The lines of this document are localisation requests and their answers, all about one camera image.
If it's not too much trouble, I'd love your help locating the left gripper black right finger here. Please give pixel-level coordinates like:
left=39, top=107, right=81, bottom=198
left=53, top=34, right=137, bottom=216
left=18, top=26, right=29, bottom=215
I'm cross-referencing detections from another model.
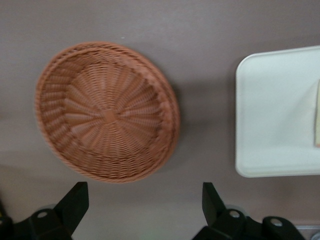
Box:
left=192, top=182, right=307, bottom=240

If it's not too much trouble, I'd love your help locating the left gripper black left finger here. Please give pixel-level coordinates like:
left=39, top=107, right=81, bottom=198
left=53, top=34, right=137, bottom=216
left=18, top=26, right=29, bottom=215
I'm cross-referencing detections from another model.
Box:
left=0, top=181, right=90, bottom=240

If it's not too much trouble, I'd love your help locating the triangular sandwich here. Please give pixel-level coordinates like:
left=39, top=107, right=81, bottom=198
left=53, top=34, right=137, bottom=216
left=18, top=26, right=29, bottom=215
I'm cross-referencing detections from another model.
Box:
left=314, top=79, right=320, bottom=148

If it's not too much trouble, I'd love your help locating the brown round wicker basket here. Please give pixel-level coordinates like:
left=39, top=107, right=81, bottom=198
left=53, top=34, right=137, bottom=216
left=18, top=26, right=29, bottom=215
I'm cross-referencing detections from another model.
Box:
left=34, top=41, right=181, bottom=184

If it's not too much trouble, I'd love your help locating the cream rectangular plastic tray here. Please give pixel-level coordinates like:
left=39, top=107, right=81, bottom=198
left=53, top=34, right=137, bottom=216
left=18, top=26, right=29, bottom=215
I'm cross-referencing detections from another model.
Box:
left=234, top=45, right=320, bottom=179

